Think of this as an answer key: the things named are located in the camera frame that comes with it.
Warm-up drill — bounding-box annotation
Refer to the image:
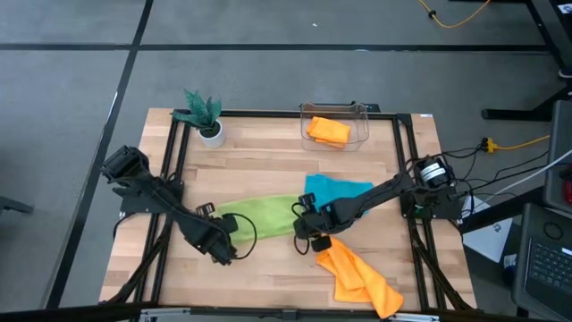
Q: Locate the white cable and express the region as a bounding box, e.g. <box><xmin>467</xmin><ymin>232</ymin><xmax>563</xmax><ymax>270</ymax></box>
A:
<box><xmin>484</xmin><ymin>149</ymin><xmax>572</xmax><ymax>198</ymax></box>

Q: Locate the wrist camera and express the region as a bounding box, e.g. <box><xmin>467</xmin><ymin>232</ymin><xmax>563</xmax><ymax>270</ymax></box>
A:
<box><xmin>221</xmin><ymin>213</ymin><xmax>240</xmax><ymax>234</ymax></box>
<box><xmin>311</xmin><ymin>235</ymin><xmax>332</xmax><ymax>253</ymax></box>

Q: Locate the clear plastic bin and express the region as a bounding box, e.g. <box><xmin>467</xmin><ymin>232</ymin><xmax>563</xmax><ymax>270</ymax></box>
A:
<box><xmin>299</xmin><ymin>101</ymin><xmax>370</xmax><ymax>152</ymax></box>

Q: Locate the black left camera cable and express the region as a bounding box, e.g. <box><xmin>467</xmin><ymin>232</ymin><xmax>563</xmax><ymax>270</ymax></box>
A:
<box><xmin>223</xmin><ymin>213</ymin><xmax>259</xmax><ymax>261</ymax></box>

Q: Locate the white cardboard box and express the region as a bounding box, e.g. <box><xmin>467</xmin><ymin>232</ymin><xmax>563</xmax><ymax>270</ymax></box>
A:
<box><xmin>462</xmin><ymin>196</ymin><xmax>515</xmax><ymax>264</ymax></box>

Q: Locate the black camera cable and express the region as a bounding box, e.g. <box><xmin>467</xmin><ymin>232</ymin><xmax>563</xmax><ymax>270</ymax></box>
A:
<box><xmin>223</xmin><ymin>213</ymin><xmax>259</xmax><ymax>261</ymax></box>
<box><xmin>292</xmin><ymin>234</ymin><xmax>314</xmax><ymax>257</ymax></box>

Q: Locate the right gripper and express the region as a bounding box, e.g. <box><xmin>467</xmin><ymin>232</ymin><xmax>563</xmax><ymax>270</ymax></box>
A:
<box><xmin>292</xmin><ymin>200</ymin><xmax>358</xmax><ymax>242</ymax></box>

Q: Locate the black laptop keyboard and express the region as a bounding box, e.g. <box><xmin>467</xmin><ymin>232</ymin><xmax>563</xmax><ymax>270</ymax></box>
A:
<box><xmin>512</xmin><ymin>203</ymin><xmax>572</xmax><ymax>321</ymax></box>

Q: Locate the black right camera cable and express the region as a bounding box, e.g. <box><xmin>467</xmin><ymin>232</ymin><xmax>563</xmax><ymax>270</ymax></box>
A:
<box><xmin>292</xmin><ymin>234</ymin><xmax>314</xmax><ymax>257</ymax></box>

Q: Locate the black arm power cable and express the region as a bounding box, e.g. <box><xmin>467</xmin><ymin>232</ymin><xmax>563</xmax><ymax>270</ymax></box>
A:
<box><xmin>442</xmin><ymin>142</ymin><xmax>551</xmax><ymax>202</ymax></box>

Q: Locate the yellow floor cable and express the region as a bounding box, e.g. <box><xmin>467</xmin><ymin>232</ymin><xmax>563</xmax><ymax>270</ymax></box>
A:
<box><xmin>417</xmin><ymin>0</ymin><xmax>492</xmax><ymax>30</ymax></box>

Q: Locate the grey equipment case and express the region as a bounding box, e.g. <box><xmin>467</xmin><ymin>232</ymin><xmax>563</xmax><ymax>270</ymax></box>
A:
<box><xmin>543</xmin><ymin>98</ymin><xmax>572</xmax><ymax>215</ymax></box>

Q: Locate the teal microfiber towel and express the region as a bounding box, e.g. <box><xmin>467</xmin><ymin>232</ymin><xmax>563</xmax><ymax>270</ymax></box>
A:
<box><xmin>304</xmin><ymin>174</ymin><xmax>374</xmax><ymax>216</ymax></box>

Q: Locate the black chair base leg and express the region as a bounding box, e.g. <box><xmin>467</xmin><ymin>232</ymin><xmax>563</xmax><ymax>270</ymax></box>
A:
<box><xmin>0</xmin><ymin>195</ymin><xmax>35</xmax><ymax>216</ymax></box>

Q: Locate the green microfiber towel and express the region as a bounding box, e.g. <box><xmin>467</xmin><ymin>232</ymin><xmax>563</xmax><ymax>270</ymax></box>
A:
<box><xmin>215</xmin><ymin>194</ymin><xmax>301</xmax><ymax>242</ymax></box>

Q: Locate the orange microfiber towel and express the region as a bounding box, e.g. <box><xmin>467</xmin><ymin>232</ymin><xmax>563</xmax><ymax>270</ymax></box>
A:
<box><xmin>306</xmin><ymin>115</ymin><xmax>352</xmax><ymax>149</ymax></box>
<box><xmin>315</xmin><ymin>236</ymin><xmax>405</xmax><ymax>319</ymax></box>

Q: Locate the black desk leg frame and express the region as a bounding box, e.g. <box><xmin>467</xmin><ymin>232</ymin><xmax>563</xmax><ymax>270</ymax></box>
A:
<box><xmin>481</xmin><ymin>0</ymin><xmax>572</xmax><ymax>123</ymax></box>

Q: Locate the silver metal bar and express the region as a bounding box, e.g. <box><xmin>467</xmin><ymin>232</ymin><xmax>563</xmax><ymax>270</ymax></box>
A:
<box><xmin>138</xmin><ymin>306</ymin><xmax>442</xmax><ymax>322</ymax></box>

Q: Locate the black aluminium table frame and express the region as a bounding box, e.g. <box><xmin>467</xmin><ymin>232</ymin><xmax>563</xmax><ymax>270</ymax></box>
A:
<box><xmin>101</xmin><ymin>108</ymin><xmax>477</xmax><ymax>314</ymax></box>

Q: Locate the yellow extension cord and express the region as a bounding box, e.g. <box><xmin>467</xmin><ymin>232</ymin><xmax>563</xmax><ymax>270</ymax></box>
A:
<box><xmin>481</xmin><ymin>133</ymin><xmax>551</xmax><ymax>154</ymax></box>

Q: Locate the potted snake plant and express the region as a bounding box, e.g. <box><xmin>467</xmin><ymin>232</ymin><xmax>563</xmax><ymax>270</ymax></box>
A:
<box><xmin>171</xmin><ymin>88</ymin><xmax>227</xmax><ymax>148</ymax></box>

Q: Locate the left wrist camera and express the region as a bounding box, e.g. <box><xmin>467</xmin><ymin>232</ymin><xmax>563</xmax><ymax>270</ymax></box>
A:
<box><xmin>221</xmin><ymin>213</ymin><xmax>240</xmax><ymax>234</ymax></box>

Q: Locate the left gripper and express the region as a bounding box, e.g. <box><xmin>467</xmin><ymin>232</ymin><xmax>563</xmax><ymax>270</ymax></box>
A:
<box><xmin>192</xmin><ymin>216</ymin><xmax>238</xmax><ymax>266</ymax></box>

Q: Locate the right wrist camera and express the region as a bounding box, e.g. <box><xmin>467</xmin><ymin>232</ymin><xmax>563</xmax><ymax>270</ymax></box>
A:
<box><xmin>311</xmin><ymin>235</ymin><xmax>332</xmax><ymax>253</ymax></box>

